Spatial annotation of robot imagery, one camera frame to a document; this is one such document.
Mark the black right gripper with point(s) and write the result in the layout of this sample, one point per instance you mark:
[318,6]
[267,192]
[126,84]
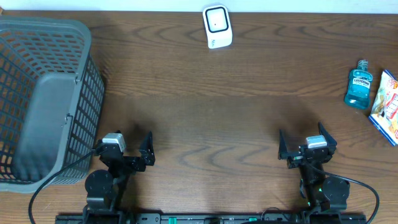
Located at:
[295,158]

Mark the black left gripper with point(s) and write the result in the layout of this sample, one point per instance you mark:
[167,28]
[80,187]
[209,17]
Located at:
[139,165]

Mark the teal mouthwash bottle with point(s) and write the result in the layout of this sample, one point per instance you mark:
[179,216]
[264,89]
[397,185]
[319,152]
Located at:
[359,86]

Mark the yellow red snack bag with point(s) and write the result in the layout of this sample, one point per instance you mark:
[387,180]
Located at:
[384,111]

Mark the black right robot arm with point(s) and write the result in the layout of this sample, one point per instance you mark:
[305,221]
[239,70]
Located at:
[323,192]

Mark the white barcode scanner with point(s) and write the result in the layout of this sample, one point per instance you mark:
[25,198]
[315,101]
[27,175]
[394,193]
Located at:
[217,26]

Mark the grey plastic shopping basket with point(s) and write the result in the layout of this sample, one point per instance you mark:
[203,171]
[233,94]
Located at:
[51,99]

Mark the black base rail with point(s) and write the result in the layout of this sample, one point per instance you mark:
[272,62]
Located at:
[155,218]

